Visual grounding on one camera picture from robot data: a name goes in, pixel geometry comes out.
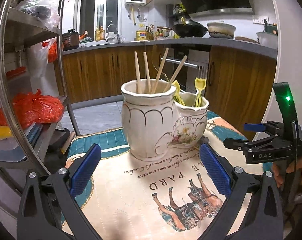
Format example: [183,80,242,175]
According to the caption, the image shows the flower-shaped metal spoon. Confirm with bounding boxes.
[197,136,209,147]

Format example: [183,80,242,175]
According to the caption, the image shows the yellow tulip plastic spoon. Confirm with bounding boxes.
[194,77,206,107]

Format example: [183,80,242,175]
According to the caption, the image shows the yellow tulip plastic fork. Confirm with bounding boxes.
[172,80,185,106]

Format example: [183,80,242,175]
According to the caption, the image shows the wooden chopstick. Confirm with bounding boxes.
[134,51,142,94]
[143,51,152,94]
[151,48,169,94]
[164,55,188,92]

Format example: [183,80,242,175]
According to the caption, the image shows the silver metal fork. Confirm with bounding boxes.
[197,64,208,79]

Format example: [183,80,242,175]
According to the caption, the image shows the wooden kitchen cabinets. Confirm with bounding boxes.
[55,45,277,139]

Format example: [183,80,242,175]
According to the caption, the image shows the right human hand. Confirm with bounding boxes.
[272,158,302,187]

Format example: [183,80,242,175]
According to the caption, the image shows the printed quilted table mat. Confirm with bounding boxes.
[60,109,274,240]

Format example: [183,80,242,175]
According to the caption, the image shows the metal shelf rack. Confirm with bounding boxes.
[0,0,81,221]

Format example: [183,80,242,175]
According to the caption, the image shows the white ceramic double utensil holder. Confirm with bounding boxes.
[120,79,209,161]

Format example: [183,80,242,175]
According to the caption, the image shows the red plastic bag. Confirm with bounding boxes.
[12,89,64,129]

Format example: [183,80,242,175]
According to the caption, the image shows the built-in oven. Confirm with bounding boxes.
[163,44,211,93]

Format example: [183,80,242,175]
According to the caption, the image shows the white ceramic pot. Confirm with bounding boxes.
[207,22,236,40]

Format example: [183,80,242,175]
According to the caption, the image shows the white plastic bag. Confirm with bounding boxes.
[27,38,56,78]

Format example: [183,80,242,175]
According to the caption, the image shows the black wok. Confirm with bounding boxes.
[173,17,208,37]

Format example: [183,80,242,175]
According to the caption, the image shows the orange-red hanging plastic bag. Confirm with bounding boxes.
[42,41,58,63]

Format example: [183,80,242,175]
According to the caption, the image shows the dark rice cooker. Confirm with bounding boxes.
[62,29,79,51]

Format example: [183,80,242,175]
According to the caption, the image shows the yellow tin can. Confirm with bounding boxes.
[136,30,148,41]

